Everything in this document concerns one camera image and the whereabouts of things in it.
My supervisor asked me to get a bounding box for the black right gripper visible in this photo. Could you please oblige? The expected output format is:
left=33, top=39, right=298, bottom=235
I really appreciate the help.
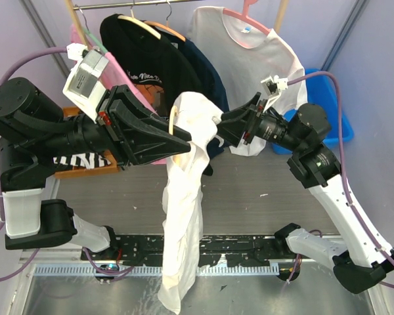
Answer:
left=208, top=91, right=304, bottom=153

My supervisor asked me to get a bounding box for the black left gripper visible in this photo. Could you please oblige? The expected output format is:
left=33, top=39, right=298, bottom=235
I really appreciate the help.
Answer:
left=38, top=83, right=193, bottom=171

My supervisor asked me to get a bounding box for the white t-shirt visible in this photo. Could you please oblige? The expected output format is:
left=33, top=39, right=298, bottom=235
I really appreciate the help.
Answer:
left=186, top=5, right=309, bottom=156
left=158, top=92, right=222, bottom=314

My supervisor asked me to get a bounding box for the cream wooden hanger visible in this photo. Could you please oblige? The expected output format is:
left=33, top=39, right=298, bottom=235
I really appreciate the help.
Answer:
left=168, top=105, right=179, bottom=136

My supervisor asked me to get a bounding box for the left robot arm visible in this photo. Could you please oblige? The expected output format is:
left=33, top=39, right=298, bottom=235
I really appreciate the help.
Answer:
left=0, top=77, right=191, bottom=260

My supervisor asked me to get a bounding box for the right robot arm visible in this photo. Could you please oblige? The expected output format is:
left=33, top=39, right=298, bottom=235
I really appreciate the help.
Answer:
left=217, top=93, right=394, bottom=294

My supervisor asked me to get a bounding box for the navy blue t-shirt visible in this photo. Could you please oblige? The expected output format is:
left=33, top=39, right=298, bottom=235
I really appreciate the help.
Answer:
left=160, top=29, right=230, bottom=178

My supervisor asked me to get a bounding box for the pink t-shirt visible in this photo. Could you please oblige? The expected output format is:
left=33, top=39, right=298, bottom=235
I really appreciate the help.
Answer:
left=69, top=24, right=171, bottom=166

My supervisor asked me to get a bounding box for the white hanging t-shirt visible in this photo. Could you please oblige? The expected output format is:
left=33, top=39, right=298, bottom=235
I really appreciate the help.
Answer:
left=186, top=5, right=309, bottom=156

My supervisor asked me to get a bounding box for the black printed t-shirt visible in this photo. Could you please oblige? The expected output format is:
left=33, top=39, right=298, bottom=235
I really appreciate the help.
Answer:
left=100, top=14, right=203, bottom=116

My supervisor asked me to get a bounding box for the pink plastic hanger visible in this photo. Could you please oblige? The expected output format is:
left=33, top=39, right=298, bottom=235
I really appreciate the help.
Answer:
left=223, top=0, right=271, bottom=35

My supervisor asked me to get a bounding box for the wooden hanger under navy shirt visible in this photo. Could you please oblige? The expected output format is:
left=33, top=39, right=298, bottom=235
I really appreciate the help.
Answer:
left=144, top=0, right=186, bottom=43

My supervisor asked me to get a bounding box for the green hanger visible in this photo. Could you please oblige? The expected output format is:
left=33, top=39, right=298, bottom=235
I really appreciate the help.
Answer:
left=78, top=7, right=108, bottom=54

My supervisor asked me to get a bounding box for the wooden hanger under black shirt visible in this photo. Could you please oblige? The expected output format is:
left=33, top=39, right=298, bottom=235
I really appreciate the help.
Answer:
left=118, top=0, right=162, bottom=40

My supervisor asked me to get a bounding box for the black white striped cloth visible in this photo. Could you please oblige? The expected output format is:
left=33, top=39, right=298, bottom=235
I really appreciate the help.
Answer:
left=53, top=153, right=112, bottom=169

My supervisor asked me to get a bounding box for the orange wooden organizer tray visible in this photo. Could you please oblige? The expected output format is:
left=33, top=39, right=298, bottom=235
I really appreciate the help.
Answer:
left=55, top=106, right=120, bottom=179

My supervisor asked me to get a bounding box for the blue plastic bin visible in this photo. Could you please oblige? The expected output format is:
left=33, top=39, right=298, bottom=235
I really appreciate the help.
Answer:
left=271, top=75, right=354, bottom=155

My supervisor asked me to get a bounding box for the wooden clothes rack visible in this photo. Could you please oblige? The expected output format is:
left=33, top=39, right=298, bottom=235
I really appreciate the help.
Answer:
left=63, top=0, right=290, bottom=66

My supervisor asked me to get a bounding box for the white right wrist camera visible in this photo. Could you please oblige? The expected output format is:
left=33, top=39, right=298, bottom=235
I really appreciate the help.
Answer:
left=261, top=75, right=288, bottom=112

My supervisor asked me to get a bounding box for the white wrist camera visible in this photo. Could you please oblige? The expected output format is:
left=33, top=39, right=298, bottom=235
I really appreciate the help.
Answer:
left=261, top=75, right=288, bottom=112
left=62, top=50, right=109, bottom=121

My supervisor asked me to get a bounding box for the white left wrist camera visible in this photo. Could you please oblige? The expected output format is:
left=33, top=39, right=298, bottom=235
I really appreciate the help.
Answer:
left=62, top=50, right=109, bottom=121

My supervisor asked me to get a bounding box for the perforated metal cable tray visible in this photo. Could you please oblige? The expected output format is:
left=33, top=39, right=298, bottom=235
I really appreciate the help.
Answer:
left=32, top=262, right=280, bottom=277

